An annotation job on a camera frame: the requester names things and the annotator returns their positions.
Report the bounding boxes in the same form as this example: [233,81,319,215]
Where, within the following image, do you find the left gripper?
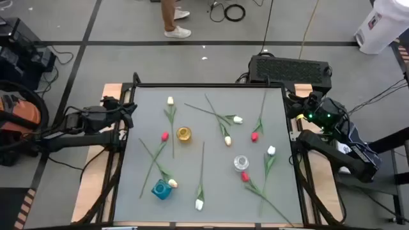
[81,102,139,132]

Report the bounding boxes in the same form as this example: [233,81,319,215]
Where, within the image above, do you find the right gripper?
[286,92,345,130]

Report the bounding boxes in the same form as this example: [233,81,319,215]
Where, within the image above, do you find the green flower stem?
[258,145,277,218]

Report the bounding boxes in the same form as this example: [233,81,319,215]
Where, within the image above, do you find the yellow glass vase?
[176,126,193,142]

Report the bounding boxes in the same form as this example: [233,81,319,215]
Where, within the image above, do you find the clear glass vase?
[233,155,250,173]

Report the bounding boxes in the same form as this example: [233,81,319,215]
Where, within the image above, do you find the blue glass vase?
[151,179,173,201]

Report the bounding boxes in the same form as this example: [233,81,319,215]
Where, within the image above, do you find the black perforated computer case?
[248,54,333,93]

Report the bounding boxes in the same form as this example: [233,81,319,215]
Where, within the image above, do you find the orange vacuum cleaner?
[0,79,50,130]

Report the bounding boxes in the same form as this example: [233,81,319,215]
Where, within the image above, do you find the person's white shoe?
[164,25,192,40]
[174,6,191,20]

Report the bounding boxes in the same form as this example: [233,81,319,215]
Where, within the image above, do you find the person's leg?
[160,0,177,32]

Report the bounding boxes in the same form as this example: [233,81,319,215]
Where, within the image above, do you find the orange black shop vacuum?
[0,91,42,135]

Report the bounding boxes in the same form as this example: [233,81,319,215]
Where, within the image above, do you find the white plastic bin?
[353,0,409,55]

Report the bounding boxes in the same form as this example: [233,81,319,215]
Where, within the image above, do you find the black computer tower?
[0,17,42,55]
[0,46,57,91]

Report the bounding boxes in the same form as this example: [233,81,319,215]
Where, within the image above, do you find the black metal stand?
[369,127,409,224]

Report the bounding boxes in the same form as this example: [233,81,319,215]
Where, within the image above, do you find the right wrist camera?
[306,91,324,106]

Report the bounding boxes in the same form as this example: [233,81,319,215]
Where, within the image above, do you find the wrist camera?
[306,91,324,106]
[101,95,120,111]

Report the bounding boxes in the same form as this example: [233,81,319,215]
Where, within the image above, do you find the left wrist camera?
[101,95,120,111]

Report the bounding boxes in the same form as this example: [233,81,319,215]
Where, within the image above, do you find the yellow hanging cable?
[298,0,320,61]

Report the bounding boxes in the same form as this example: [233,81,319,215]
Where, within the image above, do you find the black hanging cable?
[259,0,275,55]

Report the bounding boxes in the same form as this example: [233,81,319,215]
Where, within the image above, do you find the coiled black cable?
[207,0,247,24]

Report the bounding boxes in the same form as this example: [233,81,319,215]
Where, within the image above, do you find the orange-striped black floor cable cover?
[394,38,409,65]
[12,188,36,230]

